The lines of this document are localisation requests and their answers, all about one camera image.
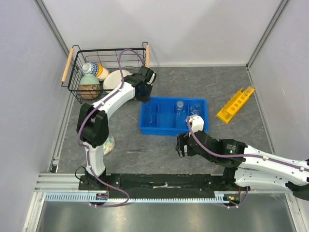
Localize mint green bowl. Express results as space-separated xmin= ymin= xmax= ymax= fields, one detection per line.
xmin=79 ymin=73 xmax=100 ymax=85

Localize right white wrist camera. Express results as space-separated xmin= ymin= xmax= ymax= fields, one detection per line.
xmin=186 ymin=115 xmax=204 ymax=133

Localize blue plastic divided bin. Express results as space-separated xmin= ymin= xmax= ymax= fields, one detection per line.
xmin=139 ymin=97 xmax=209 ymax=136

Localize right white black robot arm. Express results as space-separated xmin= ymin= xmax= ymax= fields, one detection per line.
xmin=175 ymin=130 xmax=309 ymax=201

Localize purple cable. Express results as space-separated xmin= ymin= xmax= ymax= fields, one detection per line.
xmin=76 ymin=48 xmax=146 ymax=208
xmin=185 ymin=116 xmax=309 ymax=174

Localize black wire dish basket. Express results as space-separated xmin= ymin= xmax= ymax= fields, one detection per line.
xmin=61 ymin=42 xmax=150 ymax=103

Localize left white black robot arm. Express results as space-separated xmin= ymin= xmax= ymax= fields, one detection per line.
xmin=77 ymin=66 xmax=156 ymax=190

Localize small clear glass dish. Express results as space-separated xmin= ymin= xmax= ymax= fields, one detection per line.
xmin=176 ymin=101 xmax=185 ymax=128

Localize brown ceramic bowl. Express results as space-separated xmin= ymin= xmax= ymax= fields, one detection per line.
xmin=79 ymin=85 xmax=101 ymax=100

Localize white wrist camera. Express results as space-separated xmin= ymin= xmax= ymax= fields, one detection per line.
xmin=147 ymin=72 xmax=156 ymax=86
xmin=186 ymin=115 xmax=204 ymax=133

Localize yellow white bowl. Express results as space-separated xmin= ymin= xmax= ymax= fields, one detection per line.
xmin=96 ymin=64 xmax=110 ymax=81

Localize small glass reagent bottle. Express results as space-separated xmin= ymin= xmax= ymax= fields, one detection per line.
xmin=103 ymin=135 xmax=115 ymax=156

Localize yellow test tube rack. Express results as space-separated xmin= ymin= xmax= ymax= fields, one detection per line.
xmin=216 ymin=86 xmax=255 ymax=124

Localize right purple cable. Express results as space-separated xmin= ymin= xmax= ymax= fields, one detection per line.
xmin=185 ymin=116 xmax=309 ymax=174

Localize clear glass funnel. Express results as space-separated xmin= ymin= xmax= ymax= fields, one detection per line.
xmin=189 ymin=103 xmax=202 ymax=116

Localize cream white plate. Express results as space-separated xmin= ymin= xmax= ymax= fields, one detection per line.
xmin=103 ymin=70 xmax=122 ymax=92

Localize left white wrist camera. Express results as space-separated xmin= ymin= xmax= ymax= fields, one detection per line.
xmin=147 ymin=72 xmax=156 ymax=86

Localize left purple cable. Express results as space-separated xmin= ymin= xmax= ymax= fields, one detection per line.
xmin=76 ymin=48 xmax=146 ymax=208

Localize blue white patterned bowl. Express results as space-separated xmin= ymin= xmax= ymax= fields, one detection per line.
xmin=82 ymin=62 xmax=99 ymax=76

